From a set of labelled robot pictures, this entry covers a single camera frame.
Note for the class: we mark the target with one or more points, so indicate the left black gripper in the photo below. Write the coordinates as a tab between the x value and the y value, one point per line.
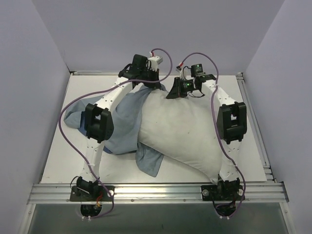
151	79

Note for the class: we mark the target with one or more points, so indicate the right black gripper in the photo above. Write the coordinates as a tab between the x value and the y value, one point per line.
180	86

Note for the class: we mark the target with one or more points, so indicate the white pillow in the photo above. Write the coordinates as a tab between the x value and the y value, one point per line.
183	130

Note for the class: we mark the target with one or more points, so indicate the blue-grey pillowcase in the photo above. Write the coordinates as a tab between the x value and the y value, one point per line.
127	119

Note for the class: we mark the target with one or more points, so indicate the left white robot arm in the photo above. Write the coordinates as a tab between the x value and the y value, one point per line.
98	121

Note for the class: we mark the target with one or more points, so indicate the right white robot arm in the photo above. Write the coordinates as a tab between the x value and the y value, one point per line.
229	119

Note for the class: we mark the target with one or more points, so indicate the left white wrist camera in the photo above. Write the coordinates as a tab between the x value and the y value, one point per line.
154	61

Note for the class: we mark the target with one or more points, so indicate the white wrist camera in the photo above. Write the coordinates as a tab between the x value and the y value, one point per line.
154	61
181	70

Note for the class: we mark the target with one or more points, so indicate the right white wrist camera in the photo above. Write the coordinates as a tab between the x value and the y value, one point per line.
181	70

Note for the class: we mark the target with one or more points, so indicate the aluminium right side rail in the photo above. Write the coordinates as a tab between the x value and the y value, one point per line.
255	128

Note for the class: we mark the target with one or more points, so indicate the aluminium rail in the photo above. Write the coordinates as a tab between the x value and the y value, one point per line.
268	192
255	128
101	73

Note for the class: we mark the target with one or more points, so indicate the aluminium back rail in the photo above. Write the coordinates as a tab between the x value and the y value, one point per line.
101	73

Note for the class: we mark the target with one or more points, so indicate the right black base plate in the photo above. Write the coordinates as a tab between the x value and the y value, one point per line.
217	193

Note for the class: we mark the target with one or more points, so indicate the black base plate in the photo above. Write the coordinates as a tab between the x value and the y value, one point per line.
107	192
217	193

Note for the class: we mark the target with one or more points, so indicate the aluminium front rail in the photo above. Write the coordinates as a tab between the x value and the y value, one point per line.
268	192

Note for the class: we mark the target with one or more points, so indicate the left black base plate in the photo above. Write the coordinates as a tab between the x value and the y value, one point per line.
107	192

